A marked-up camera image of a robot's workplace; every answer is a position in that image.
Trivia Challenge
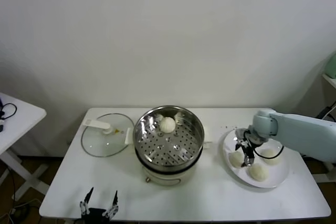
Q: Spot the cream electric cooker base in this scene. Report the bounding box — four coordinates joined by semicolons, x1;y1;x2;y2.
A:
124;126;213;186

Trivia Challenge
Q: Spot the black cable with plugs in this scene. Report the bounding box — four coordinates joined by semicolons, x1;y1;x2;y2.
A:
0;97;18;133

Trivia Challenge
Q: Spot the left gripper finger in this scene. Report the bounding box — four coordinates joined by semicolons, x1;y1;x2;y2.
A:
79;187;95;216
102;190;120;218

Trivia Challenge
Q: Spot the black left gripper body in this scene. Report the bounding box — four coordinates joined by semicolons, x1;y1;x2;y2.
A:
81;208;111;224

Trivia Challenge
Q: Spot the white steamed baozi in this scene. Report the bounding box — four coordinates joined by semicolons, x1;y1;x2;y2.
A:
248;163;270;182
259;149;281;166
159;115;176;134
229;152;245;169

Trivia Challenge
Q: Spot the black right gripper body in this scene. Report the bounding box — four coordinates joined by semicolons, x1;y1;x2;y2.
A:
235;129;262;154

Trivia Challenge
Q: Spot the white round plate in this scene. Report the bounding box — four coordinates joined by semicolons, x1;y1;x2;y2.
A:
222;128;290;188

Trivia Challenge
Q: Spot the white floor cable with plug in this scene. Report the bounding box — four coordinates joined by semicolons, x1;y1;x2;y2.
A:
5;199;41;224

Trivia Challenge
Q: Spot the glass lid white handle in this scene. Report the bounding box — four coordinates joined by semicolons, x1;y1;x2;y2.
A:
80;113;135;158

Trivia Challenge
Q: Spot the pale green appliance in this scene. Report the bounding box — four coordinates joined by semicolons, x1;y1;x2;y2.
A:
325;52;336;78

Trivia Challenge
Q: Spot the white folding side table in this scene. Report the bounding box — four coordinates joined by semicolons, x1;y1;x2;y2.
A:
0;92;50;204

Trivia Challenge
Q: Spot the black power adapter with cable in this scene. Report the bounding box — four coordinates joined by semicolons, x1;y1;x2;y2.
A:
314;105;336;124

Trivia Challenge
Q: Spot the white shelf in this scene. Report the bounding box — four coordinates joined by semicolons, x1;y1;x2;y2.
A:
322;73;336;90

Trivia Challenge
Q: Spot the stainless steel steamer basket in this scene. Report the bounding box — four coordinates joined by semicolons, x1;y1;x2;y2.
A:
133;105;205;167

